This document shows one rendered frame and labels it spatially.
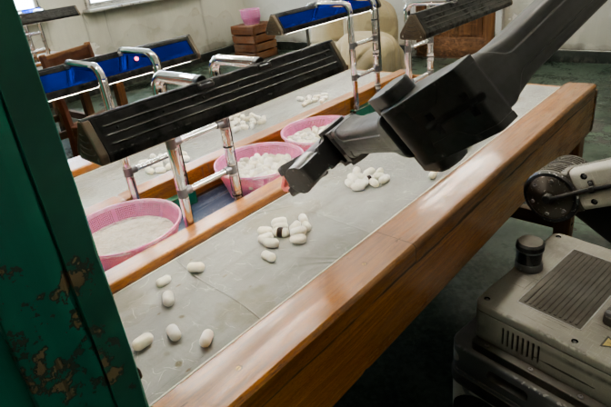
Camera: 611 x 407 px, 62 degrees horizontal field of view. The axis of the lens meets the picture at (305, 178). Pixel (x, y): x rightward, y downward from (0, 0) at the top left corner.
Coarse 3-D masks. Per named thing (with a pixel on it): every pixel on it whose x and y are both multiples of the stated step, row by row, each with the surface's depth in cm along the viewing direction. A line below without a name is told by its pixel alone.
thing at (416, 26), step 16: (464, 0) 159; (480, 0) 166; (496, 0) 173; (416, 16) 141; (432, 16) 145; (448, 16) 151; (464, 16) 156; (480, 16) 163; (416, 32) 141; (432, 32) 143
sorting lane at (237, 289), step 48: (528, 96) 180; (480, 144) 146; (336, 192) 128; (384, 192) 126; (240, 240) 112; (288, 240) 110; (336, 240) 108; (144, 288) 100; (192, 288) 98; (240, 288) 96; (288, 288) 94; (192, 336) 85; (240, 336) 84; (144, 384) 77
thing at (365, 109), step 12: (348, 0) 198; (360, 0) 194; (372, 0) 191; (348, 12) 182; (372, 12) 192; (348, 24) 183; (372, 24) 194; (348, 36) 186; (372, 36) 195; (372, 72) 200; (360, 108) 198; (372, 108) 204
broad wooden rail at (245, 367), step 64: (512, 128) 148; (576, 128) 170; (448, 192) 116; (512, 192) 135; (384, 256) 96; (448, 256) 112; (320, 320) 82; (384, 320) 95; (192, 384) 72; (256, 384) 71; (320, 384) 83
